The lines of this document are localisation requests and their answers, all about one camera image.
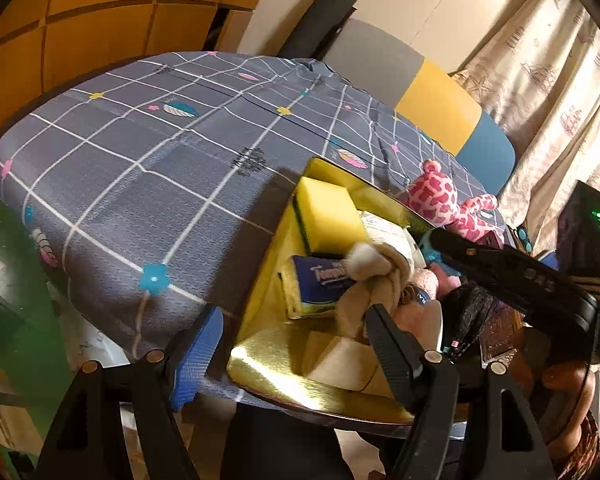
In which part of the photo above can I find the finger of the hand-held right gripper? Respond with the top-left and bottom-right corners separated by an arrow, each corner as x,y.
427,227 -> 512,292

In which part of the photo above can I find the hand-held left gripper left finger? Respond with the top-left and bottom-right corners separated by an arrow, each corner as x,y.
30,304 -> 226,480

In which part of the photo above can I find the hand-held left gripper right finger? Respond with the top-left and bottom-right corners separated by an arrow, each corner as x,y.
364,304 -> 556,480

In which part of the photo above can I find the blue soft toy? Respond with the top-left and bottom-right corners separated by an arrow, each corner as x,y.
419,244 -> 462,277

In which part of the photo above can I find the pink towel roll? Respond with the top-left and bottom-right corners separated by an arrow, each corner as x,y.
392,266 -> 448,333

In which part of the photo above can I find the beige knotted plush toy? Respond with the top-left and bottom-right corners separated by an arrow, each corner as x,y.
336,241 -> 446,353

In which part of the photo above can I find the dark knit cloth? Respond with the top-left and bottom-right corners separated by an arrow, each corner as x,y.
440,284 -> 521,361

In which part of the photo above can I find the white tissue pack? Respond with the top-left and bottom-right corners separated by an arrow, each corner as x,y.
357,210 -> 423,266

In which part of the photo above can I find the gold tin box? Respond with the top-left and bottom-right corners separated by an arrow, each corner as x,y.
226,156 -> 461,426

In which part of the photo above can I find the blue tissue pack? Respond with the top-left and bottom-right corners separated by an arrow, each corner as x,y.
290,254 -> 363,321

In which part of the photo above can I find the yellow sponge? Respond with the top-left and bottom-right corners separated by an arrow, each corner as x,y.
294,176 -> 372,260

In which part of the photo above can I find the person's right hand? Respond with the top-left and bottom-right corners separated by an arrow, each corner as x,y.
541,359 -> 597,466

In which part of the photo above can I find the pink spotted plush toy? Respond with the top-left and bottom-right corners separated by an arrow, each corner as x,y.
405,159 -> 506,251

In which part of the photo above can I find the teal round object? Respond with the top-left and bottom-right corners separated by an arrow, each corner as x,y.
514,226 -> 536,253

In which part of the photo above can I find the black stool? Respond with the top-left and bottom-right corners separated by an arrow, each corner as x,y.
220,400 -> 361,480

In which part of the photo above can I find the floral patterned clothing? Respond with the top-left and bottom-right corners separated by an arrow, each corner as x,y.
555,400 -> 600,480

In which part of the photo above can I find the grey yellow blue chair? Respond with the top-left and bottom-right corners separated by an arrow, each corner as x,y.
325,19 -> 516,196

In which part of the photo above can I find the grey plaid tablecloth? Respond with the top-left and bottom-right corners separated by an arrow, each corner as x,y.
0,51 -> 511,431

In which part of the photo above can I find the printed beige curtain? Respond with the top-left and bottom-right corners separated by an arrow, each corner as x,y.
452,0 -> 600,261

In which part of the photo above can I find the green storage box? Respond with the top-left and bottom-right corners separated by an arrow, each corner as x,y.
0,194 -> 77,461

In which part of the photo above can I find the black rolled mat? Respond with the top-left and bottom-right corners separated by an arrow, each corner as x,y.
279,0 -> 357,61

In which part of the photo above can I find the wooden wardrobe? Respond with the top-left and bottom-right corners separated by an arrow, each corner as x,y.
0,0 -> 281,136

